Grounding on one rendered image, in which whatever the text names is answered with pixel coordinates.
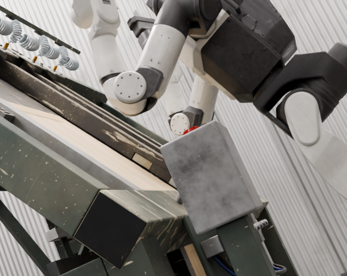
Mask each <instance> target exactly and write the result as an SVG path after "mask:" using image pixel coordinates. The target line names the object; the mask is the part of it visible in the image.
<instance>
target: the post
mask: <svg viewBox="0 0 347 276"><path fill-rule="evenodd" d="M217 233H218V236H219V238H220V240H221V242H222V244H223V247H224V249H225V251H226V253H227V256H228V258H229V260H230V262H231V265H232V267H233V269H234V271H235V273H236V276H277V274H276V272H275V270H274V268H273V266H272V264H271V262H270V259H269V257H268V255H267V253H266V251H265V249H264V247H263V244H262V242H261V240H260V238H259V236H258V234H257V232H256V229H255V227H254V225H253V222H252V220H251V218H250V216H249V215H246V216H242V217H240V218H238V219H236V220H233V221H231V222H229V223H227V224H225V225H222V226H220V227H218V228H217Z"/></svg>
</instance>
